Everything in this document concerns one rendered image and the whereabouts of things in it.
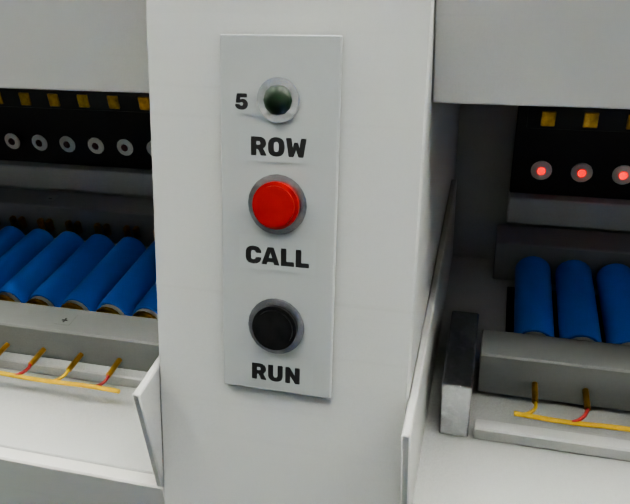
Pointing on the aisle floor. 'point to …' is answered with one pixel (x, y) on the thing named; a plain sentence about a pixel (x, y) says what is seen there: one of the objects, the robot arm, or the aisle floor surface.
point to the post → (363, 475)
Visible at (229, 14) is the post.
